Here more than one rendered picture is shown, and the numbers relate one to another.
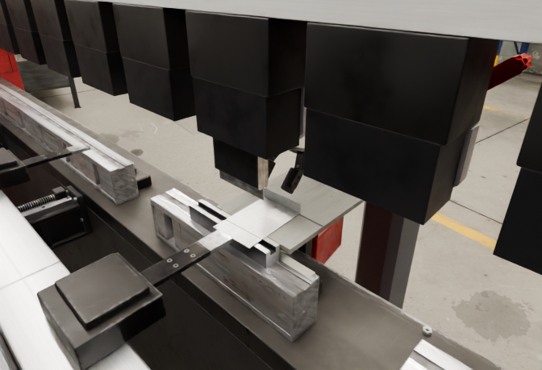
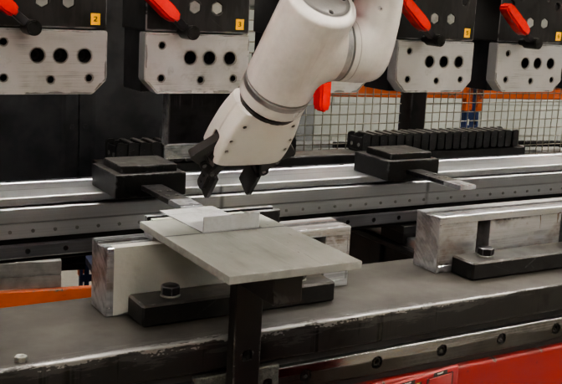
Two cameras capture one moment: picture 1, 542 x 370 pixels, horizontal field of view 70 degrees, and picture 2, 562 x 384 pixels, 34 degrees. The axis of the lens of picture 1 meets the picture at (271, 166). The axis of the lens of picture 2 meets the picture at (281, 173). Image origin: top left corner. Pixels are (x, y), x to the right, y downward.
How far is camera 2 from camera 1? 1.50 m
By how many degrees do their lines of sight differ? 98
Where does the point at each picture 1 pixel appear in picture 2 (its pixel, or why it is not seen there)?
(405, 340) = (27, 347)
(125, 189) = (424, 248)
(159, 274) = (154, 187)
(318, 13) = not seen: outside the picture
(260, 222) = (200, 217)
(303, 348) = (79, 306)
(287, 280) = (116, 238)
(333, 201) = (215, 249)
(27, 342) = not seen: hidden behind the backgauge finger
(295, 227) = (176, 227)
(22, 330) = not seen: hidden behind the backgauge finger
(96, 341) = (96, 170)
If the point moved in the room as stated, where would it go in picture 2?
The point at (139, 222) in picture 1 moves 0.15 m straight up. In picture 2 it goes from (364, 269) to (370, 180)
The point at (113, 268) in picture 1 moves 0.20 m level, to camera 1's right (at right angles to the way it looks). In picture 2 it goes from (155, 162) to (98, 184)
